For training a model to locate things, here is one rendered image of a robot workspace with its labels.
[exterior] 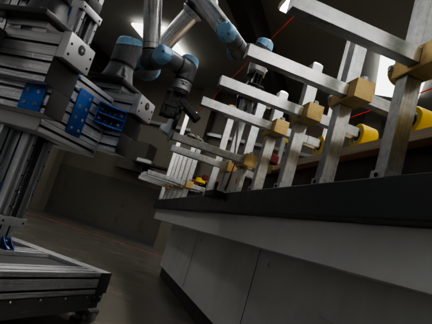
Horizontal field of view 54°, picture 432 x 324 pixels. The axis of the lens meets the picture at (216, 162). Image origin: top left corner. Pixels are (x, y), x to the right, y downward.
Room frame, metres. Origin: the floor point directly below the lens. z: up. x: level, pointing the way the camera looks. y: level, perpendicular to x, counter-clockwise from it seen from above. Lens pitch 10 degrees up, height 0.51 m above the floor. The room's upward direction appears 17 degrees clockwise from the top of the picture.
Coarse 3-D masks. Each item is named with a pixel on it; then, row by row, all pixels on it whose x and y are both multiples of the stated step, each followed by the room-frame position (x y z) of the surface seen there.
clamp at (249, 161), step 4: (244, 156) 1.70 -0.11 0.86; (248, 156) 1.69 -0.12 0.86; (252, 156) 1.69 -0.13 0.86; (256, 156) 1.69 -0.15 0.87; (244, 160) 1.69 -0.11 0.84; (248, 160) 1.69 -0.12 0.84; (252, 160) 1.69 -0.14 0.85; (256, 160) 1.69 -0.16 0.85; (236, 164) 1.79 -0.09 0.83; (240, 164) 1.72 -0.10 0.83; (244, 164) 1.68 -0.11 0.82; (248, 164) 1.69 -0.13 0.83; (252, 164) 1.69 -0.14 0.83; (248, 168) 1.74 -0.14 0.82; (252, 168) 1.72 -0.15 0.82
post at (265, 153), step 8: (280, 96) 1.51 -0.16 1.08; (272, 112) 1.54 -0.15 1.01; (280, 112) 1.52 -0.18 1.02; (272, 120) 1.51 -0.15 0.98; (264, 144) 1.52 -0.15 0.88; (272, 144) 1.52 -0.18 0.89; (264, 152) 1.51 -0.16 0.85; (272, 152) 1.52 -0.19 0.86; (264, 160) 1.52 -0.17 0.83; (256, 168) 1.53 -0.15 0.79; (264, 168) 1.52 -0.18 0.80; (256, 176) 1.51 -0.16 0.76; (264, 176) 1.52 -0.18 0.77; (256, 184) 1.51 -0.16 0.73
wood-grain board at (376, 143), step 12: (420, 132) 0.98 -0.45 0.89; (360, 144) 1.23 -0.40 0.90; (372, 144) 1.16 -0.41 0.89; (408, 144) 1.03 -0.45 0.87; (420, 144) 1.00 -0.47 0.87; (312, 156) 1.52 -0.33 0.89; (348, 156) 1.30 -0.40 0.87; (360, 156) 1.26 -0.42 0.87; (276, 168) 1.84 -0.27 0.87; (300, 168) 1.69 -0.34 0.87; (216, 180) 2.90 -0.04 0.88
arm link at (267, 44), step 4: (260, 40) 1.66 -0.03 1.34; (264, 40) 1.65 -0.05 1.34; (268, 40) 1.65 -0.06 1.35; (256, 44) 1.67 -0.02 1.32; (260, 44) 1.65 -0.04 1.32; (264, 44) 1.65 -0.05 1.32; (268, 44) 1.65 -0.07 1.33; (272, 44) 1.67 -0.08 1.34; (264, 48) 1.65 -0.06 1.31; (268, 48) 1.65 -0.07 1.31; (272, 48) 1.67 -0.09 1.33
